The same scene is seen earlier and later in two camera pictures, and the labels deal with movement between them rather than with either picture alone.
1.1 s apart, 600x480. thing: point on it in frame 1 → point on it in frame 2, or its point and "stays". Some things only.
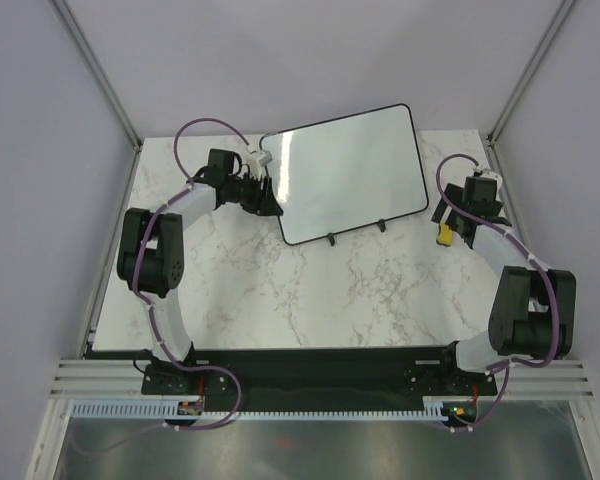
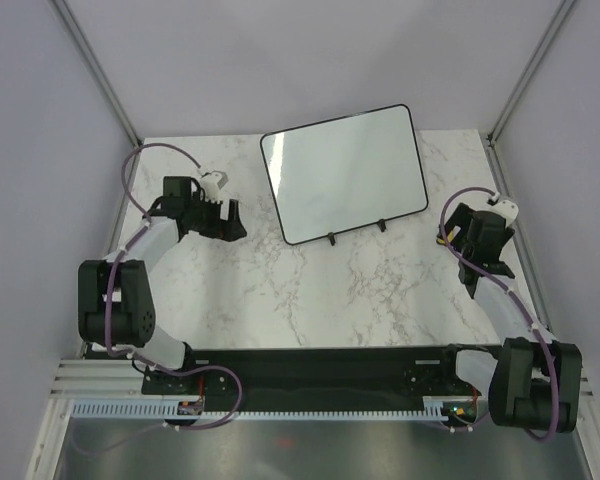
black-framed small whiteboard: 346,172 stays
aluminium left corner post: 84,49 stays
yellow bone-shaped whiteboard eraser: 445,235 stays
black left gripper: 262,195 → 224,218
